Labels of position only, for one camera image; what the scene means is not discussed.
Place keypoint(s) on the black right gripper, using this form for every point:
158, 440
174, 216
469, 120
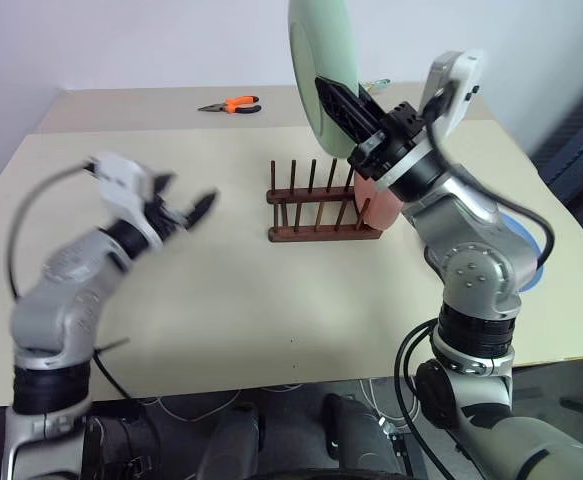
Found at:
388, 142

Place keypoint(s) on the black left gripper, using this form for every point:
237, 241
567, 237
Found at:
167, 216

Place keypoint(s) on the green plate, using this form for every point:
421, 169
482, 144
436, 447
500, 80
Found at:
316, 40

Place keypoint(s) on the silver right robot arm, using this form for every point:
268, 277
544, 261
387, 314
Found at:
471, 265

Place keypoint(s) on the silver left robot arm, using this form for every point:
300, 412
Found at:
66, 280

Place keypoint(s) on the wooden dish rack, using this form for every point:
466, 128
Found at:
316, 230

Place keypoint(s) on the small blue-green tool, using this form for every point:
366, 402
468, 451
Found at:
377, 85

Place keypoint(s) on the pink plate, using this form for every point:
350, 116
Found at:
378, 202

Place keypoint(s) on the blue plate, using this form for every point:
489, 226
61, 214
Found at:
530, 240

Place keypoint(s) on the dark rounded robot leg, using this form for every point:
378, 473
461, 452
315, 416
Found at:
356, 430
233, 440

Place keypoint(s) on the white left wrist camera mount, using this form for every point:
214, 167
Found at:
123, 185

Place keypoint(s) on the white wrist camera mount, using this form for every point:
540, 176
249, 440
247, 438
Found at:
123, 185
458, 85

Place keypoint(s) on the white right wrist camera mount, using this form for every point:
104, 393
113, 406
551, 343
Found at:
458, 85

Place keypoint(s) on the black metal frame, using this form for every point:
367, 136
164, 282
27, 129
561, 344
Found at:
578, 130

